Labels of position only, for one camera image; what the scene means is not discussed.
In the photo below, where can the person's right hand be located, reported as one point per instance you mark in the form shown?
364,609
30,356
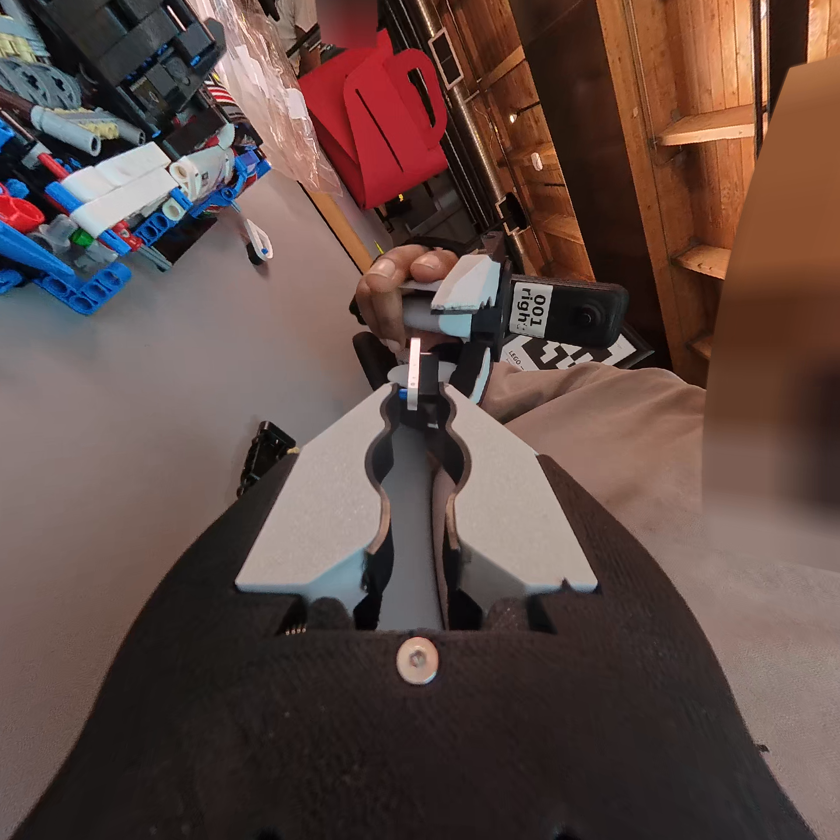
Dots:
380,295

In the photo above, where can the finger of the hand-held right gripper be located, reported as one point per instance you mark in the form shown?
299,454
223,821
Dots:
479,374

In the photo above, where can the red felt bag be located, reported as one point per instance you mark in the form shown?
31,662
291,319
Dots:
380,131

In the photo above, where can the person's beige hoodie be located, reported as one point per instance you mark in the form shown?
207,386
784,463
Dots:
754,623

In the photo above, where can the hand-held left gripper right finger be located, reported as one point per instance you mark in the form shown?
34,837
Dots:
518,518

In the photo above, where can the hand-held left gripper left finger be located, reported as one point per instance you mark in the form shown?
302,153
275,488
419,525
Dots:
315,518

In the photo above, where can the black brick assembly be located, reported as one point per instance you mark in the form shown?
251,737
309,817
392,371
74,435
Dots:
266,446

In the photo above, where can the wooden shelf unit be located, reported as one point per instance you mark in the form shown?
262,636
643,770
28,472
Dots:
689,164

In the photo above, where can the clear plastic bag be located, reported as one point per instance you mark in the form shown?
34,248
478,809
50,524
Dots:
282,118

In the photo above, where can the toy brick race car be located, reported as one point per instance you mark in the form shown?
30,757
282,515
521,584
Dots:
98,164

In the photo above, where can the white curved brick piece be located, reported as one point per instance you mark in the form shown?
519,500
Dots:
256,239
413,374

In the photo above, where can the black chair armrest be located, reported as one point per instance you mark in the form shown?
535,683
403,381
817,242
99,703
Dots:
371,358

